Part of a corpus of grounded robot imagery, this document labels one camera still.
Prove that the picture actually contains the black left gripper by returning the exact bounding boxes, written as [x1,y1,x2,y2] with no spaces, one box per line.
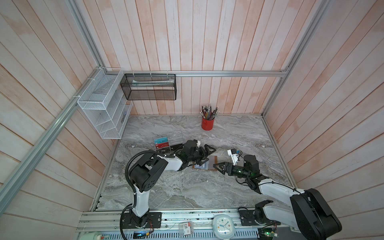
[187,144,217,166]

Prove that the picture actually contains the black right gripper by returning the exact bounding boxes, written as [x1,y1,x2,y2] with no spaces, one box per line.
[213,161,250,179]

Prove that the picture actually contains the clear acrylic card display stand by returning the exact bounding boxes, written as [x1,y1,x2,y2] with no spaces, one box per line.
[153,131,185,153]

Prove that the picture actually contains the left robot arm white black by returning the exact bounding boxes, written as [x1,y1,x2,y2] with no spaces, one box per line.
[125,140,217,218]

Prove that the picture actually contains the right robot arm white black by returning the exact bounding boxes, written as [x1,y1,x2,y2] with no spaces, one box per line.
[213,155,343,240]

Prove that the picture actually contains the black VIP card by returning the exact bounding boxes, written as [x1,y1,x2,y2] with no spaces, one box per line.
[160,144,183,154]

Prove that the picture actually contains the red VIP card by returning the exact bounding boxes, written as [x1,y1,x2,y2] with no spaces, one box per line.
[156,142,169,149]

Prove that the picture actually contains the red metal pencil bucket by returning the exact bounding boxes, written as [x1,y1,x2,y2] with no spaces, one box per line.
[201,118,215,131]

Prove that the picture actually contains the bundle of coloured pencils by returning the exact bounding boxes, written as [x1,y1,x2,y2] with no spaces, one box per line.
[200,105,219,121]

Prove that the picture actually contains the white analog clock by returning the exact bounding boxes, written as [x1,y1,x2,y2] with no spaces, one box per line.
[213,214,236,240]

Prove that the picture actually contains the small red white box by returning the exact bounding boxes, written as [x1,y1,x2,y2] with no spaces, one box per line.
[179,221,194,237]

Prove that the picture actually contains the green circuit board right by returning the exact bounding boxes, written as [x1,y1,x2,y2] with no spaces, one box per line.
[258,228,278,240]

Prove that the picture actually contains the green circuit board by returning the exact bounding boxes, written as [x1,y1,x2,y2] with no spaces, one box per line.
[133,231,150,239]
[258,228,278,240]

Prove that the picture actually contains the green circuit board left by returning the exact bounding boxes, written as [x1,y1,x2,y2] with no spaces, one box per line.
[133,231,150,239]

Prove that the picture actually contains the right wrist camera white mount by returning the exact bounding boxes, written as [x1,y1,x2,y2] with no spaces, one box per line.
[228,149,243,166]

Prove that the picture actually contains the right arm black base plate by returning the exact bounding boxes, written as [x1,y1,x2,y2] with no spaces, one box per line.
[238,208,281,226]

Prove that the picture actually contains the black corrugated cable hose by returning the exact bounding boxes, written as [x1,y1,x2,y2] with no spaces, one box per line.
[119,149,176,240]

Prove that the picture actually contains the black mesh wall basket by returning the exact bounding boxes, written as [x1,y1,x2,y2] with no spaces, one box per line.
[120,74,177,101]

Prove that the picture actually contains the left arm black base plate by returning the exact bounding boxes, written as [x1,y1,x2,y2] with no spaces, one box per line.
[120,211,162,230]

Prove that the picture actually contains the white wire mesh shelf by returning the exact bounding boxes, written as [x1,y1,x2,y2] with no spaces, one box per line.
[78,68,133,140]

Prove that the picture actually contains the aluminium mounting rail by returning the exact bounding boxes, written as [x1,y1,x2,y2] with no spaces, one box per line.
[74,206,301,240]

